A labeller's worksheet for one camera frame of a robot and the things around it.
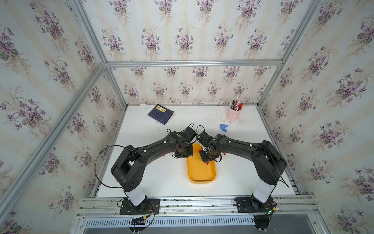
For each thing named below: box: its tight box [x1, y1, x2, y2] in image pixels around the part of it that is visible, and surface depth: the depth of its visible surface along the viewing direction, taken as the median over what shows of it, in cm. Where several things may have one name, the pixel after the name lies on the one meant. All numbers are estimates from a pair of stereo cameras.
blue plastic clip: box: [220, 123, 229, 133], surface depth 107 cm
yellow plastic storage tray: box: [186, 142, 217, 184], surface depth 85 cm
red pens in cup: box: [229, 96, 244, 111], surface depth 109 cm
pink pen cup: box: [226, 107, 243, 121], surface depth 112 cm
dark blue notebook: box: [147, 103, 175, 126], surface depth 116 cm
